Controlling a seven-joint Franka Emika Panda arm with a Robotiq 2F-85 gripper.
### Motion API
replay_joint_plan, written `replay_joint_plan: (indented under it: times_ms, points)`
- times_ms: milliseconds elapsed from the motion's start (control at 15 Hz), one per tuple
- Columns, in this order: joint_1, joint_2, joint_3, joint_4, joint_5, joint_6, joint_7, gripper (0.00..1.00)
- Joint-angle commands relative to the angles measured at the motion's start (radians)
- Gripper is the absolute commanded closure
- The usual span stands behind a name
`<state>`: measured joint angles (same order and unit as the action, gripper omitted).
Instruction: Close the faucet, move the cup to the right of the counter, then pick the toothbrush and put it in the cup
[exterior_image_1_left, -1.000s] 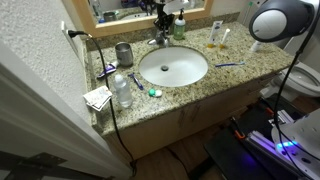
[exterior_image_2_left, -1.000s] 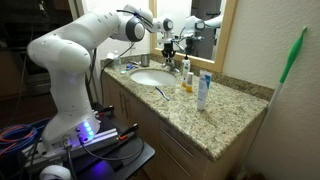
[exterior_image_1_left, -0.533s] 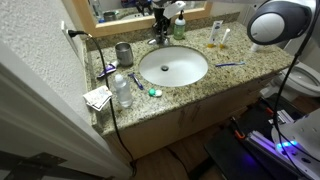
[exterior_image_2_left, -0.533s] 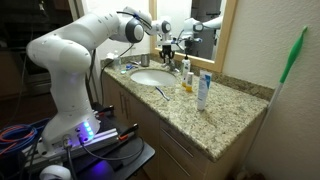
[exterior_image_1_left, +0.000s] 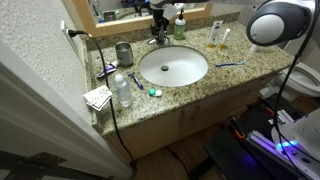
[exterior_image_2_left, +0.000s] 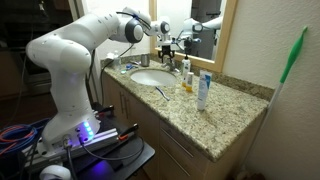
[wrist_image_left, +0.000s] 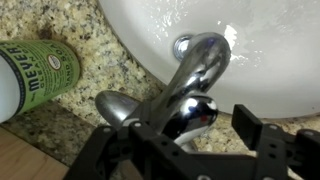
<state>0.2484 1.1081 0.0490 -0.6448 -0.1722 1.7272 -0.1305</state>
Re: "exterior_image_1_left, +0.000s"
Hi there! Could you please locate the chrome sink faucet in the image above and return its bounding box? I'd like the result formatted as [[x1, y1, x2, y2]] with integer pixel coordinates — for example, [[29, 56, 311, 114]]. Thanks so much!
[[147, 32, 171, 47]]

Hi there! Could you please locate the small white yellow-capped tube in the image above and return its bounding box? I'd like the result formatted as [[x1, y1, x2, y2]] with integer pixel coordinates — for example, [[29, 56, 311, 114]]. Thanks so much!
[[218, 27, 231, 50]]

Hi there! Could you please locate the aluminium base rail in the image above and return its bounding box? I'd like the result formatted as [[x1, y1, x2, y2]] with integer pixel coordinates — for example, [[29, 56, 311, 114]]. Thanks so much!
[[244, 109, 320, 180]]

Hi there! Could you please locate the orange black clamp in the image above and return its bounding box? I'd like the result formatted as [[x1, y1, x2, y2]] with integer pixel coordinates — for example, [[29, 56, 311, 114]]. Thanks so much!
[[229, 116, 248, 140], [264, 106, 278, 118]]

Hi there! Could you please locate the large white cream tube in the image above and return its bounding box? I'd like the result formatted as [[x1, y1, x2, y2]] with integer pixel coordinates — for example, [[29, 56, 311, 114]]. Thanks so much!
[[207, 20, 224, 49]]

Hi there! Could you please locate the purple toothpaste tube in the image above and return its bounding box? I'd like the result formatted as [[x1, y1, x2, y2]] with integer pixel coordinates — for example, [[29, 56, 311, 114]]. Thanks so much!
[[96, 60, 120, 80]]

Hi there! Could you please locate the white door frame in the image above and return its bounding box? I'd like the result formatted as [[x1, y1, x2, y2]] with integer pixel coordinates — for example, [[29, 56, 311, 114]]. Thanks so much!
[[0, 39, 133, 180]]

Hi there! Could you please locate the green soap pump bottle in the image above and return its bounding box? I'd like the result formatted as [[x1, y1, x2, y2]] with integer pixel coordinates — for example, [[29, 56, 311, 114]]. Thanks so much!
[[173, 8, 187, 41]]

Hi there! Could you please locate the clear plastic water bottle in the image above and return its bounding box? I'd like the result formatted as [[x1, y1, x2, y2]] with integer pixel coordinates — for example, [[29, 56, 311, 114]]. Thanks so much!
[[113, 73, 134, 108]]

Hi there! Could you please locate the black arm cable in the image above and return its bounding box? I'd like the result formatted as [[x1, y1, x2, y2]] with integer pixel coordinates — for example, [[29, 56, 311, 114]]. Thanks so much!
[[272, 0, 320, 169]]

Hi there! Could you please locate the white tissue packet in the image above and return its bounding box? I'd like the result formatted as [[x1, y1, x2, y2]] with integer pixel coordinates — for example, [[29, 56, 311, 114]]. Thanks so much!
[[82, 85, 113, 112]]

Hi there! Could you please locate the white toilet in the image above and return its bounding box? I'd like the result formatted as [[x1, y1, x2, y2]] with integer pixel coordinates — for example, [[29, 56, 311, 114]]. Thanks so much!
[[259, 61, 320, 103]]

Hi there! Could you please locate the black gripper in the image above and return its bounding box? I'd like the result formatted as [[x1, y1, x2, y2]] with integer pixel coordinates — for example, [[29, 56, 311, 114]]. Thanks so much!
[[150, 8, 170, 43]]

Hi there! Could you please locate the white oval sink basin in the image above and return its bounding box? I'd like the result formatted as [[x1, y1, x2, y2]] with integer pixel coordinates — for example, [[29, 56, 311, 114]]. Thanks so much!
[[138, 45, 209, 88]]

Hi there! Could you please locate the blue razor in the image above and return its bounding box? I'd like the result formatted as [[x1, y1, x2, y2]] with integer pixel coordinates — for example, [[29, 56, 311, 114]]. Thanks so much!
[[128, 72, 145, 91]]

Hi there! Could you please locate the wood-framed wall mirror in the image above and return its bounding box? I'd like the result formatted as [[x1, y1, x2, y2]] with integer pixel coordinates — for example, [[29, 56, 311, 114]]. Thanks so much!
[[71, 0, 214, 38]]

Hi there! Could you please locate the black power cord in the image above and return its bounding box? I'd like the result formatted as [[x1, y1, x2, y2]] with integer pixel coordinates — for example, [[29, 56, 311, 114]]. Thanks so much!
[[68, 29, 138, 178]]

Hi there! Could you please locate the black cart top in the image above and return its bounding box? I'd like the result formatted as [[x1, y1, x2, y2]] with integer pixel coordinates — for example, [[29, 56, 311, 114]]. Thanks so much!
[[203, 93, 320, 180]]

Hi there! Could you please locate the beige vanity cabinet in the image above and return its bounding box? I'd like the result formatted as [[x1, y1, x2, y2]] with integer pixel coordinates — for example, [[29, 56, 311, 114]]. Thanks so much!
[[99, 71, 284, 162]]

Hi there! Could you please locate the grey metal cup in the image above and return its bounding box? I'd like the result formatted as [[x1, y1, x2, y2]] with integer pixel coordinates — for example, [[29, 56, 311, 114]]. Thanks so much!
[[115, 41, 135, 67]]

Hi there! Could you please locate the blue toothbrush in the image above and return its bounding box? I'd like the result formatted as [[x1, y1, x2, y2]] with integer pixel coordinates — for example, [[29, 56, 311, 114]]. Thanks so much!
[[214, 61, 246, 68]]

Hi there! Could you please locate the green floss container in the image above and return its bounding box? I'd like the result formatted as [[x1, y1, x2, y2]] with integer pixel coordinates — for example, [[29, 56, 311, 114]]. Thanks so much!
[[148, 87, 163, 98]]

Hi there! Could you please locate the white wall outlet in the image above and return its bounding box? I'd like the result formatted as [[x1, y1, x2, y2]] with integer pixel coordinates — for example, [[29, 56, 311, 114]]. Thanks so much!
[[60, 20, 80, 56]]

